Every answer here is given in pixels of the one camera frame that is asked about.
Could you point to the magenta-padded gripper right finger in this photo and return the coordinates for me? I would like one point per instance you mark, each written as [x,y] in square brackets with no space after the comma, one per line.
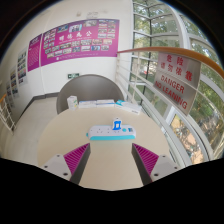
[151,165]

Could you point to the flat white box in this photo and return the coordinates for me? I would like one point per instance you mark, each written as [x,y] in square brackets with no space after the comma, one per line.
[105,103]
[87,104]

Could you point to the short white railing orange handrail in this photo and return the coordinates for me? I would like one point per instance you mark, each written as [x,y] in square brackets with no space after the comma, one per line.
[6,115]

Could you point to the white photo wall poster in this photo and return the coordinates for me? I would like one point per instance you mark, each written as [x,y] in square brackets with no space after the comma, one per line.
[22,66]
[13,83]

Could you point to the clear warning sign red lettering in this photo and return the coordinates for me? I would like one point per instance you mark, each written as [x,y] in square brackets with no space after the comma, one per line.
[176,81]

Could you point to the white and blue charger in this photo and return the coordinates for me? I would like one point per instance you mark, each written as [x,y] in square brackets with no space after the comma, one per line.
[116,124]

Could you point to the white railing with wooden handrail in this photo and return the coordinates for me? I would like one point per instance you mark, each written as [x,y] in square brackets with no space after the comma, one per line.
[173,51]

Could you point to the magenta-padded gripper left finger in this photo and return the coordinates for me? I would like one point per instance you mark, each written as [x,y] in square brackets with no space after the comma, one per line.
[71,164]

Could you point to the grey curved chair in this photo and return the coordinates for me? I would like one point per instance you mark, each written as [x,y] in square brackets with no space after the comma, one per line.
[89,88]

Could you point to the narrow magenta poster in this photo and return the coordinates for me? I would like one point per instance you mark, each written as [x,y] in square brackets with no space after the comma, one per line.
[34,53]

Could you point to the white window frame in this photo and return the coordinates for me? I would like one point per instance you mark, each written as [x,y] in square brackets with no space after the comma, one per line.
[180,26]

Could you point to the long white and teal box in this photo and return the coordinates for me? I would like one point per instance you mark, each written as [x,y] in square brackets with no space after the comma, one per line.
[129,107]

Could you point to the white and teal power strip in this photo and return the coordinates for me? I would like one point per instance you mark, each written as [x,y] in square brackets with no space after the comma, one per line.
[106,132]

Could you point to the large magenta photo poster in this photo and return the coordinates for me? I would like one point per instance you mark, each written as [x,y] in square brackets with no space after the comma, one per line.
[80,41]

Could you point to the green exit sign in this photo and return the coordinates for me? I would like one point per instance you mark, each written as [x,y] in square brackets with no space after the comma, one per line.
[73,75]

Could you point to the small upright white box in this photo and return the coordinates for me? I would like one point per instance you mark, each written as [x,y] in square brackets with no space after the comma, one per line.
[72,102]

